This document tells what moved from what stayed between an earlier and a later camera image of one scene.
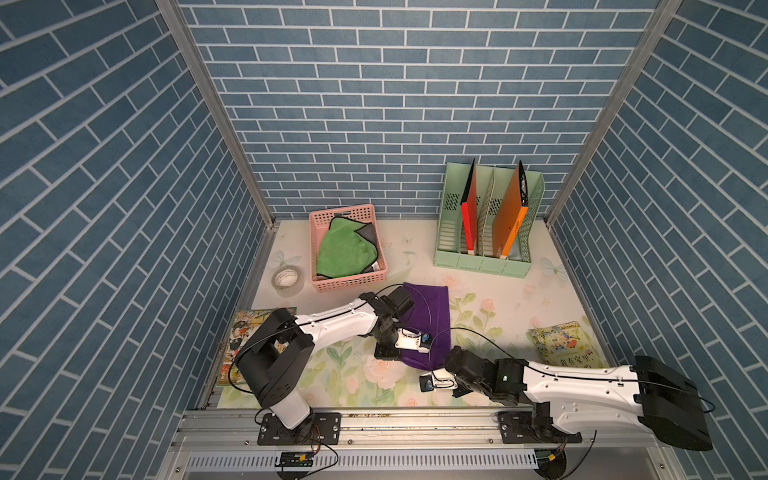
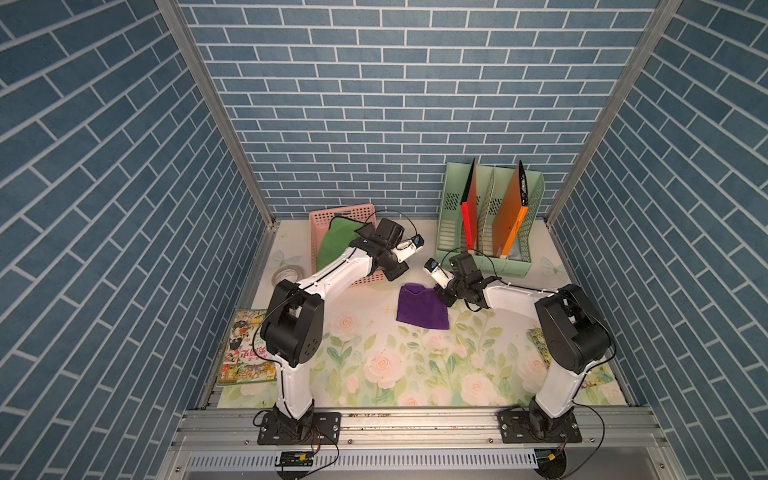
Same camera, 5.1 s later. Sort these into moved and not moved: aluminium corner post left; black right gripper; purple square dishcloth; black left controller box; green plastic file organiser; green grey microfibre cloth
Moved: black right gripper; purple square dishcloth
Not moved: green grey microfibre cloth; green plastic file organiser; aluminium corner post left; black left controller box
